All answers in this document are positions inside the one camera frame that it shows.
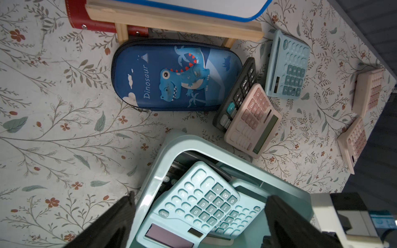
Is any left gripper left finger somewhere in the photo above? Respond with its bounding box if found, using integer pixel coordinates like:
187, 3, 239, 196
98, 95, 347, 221
66, 191, 136, 248

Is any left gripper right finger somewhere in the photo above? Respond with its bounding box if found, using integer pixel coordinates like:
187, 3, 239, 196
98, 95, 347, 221
264, 195, 341, 248

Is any mint green storage box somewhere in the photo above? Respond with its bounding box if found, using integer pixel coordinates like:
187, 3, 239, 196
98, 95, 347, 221
127, 131, 313, 248

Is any teal calculator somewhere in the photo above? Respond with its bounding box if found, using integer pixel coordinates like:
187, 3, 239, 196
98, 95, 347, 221
265, 30, 310, 100
208, 179, 270, 240

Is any teal calculator hidden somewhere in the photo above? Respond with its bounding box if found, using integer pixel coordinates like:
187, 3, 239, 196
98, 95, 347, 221
136, 161, 240, 248

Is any black calculator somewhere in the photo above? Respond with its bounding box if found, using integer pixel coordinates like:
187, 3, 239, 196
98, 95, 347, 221
213, 57, 257, 133
154, 150, 232, 201

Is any black calculator back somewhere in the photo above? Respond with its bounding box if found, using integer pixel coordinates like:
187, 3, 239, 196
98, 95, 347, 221
154, 150, 232, 201

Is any pink calculator far right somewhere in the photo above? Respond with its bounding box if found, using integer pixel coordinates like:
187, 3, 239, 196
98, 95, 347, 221
337, 117, 367, 175

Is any small pink calculator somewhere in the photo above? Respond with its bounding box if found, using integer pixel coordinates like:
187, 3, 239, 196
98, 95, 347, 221
224, 83, 282, 159

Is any pink calculator back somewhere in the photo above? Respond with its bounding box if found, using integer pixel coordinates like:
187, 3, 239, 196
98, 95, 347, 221
352, 68, 385, 118

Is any blue dinosaur pencil case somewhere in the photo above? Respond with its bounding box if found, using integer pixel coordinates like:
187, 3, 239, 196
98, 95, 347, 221
111, 39, 243, 111

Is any wooden easel stand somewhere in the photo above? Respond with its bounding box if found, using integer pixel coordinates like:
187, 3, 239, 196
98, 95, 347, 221
85, 0, 265, 49

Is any blue framed whiteboard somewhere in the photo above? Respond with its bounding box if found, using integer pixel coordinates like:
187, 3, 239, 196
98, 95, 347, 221
122, 0, 272, 22

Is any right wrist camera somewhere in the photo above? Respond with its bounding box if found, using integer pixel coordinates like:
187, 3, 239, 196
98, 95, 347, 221
311, 193, 397, 248

